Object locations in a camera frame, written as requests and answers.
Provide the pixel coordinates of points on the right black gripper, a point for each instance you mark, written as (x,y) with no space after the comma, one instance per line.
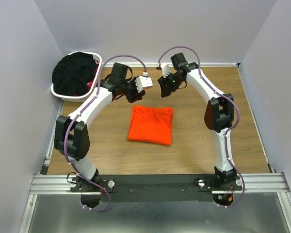
(165,91)

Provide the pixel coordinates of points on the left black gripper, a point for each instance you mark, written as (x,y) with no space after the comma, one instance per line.
(137,96)

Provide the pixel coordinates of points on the orange t-shirt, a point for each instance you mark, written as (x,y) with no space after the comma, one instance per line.
(151,125)

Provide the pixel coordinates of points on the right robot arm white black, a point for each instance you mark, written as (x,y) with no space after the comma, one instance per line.
(219,113)

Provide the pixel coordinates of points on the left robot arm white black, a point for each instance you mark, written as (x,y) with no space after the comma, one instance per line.
(71,132)

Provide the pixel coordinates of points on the pink garment in basket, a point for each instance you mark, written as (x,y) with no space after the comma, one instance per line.
(92,82)

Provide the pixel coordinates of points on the black garment in basket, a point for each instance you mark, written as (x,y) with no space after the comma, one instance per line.
(72,75)

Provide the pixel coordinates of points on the white laundry basket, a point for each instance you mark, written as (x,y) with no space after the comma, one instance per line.
(84,97)

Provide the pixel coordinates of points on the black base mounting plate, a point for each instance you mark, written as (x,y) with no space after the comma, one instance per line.
(153,188)

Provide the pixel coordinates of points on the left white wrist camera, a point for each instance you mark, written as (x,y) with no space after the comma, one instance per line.
(143,82)

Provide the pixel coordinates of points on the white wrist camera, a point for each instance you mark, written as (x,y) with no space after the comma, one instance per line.
(164,68)
(143,82)

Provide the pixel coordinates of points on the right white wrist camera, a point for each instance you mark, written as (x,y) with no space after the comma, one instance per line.
(164,68)

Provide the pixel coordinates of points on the aluminium rail frame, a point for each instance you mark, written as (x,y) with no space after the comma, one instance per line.
(265,208)

